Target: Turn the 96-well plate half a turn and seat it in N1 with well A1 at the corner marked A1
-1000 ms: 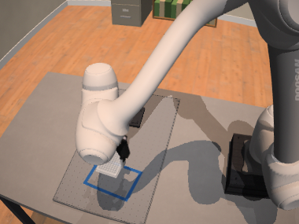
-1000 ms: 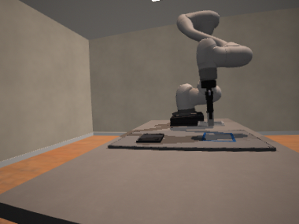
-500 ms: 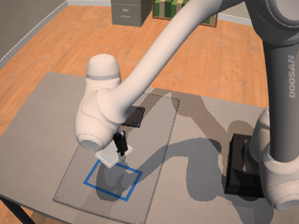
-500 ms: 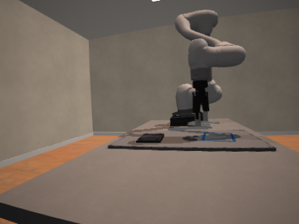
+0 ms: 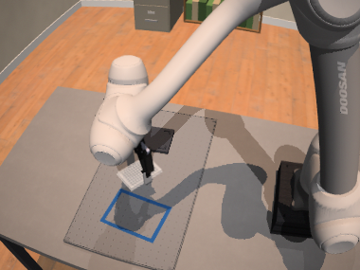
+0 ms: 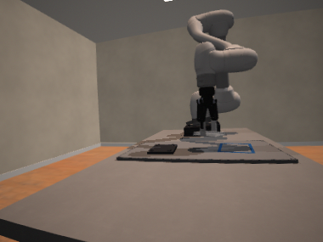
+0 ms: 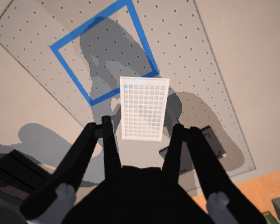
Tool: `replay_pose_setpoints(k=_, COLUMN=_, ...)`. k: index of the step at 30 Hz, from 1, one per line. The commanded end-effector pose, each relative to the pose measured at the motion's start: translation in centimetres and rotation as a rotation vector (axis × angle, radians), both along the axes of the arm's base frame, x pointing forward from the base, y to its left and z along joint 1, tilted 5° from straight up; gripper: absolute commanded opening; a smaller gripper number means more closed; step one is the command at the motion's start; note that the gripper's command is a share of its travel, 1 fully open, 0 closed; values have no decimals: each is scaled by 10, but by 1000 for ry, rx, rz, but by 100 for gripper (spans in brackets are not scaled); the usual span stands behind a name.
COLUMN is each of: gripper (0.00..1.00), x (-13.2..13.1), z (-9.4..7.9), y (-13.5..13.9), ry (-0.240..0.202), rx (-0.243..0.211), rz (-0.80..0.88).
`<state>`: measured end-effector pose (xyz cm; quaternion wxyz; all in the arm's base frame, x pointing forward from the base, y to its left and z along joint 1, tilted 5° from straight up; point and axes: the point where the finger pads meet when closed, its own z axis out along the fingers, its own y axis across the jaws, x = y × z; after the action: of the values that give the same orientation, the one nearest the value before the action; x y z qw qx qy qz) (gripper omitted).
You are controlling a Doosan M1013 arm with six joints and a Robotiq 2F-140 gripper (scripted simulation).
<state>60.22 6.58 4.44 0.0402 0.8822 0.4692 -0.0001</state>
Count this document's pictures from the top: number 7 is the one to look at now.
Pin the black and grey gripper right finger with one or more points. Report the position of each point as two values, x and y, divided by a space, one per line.
225 203

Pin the blue tape outline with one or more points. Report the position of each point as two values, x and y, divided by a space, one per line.
89 24

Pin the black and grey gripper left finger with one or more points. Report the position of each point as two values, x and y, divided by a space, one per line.
55 197

